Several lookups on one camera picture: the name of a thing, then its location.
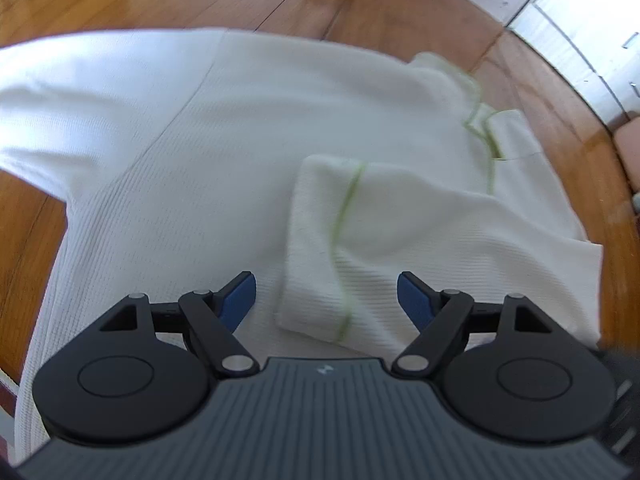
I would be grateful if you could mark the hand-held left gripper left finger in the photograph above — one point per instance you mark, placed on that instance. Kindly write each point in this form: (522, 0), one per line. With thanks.
(237, 300)

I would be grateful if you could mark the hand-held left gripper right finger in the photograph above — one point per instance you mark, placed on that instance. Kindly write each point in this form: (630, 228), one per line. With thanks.
(415, 300)

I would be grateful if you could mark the white shirt with green monster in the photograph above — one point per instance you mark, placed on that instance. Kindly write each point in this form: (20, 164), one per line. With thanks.
(250, 125)

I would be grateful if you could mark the checked rug with brown border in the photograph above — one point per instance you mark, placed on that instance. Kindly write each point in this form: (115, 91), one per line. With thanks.
(5, 400)

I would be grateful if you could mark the pink bag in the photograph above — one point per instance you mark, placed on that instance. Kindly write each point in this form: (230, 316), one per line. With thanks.
(629, 155)

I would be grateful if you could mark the white cabinet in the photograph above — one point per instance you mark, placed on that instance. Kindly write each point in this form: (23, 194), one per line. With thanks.
(575, 25)

